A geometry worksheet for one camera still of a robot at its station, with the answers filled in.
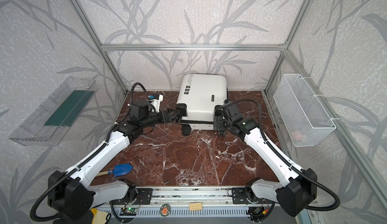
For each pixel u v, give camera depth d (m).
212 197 0.75
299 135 0.72
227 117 0.59
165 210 0.70
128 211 0.71
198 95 0.89
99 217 0.66
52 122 0.64
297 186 0.38
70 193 0.39
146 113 0.61
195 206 0.70
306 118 0.61
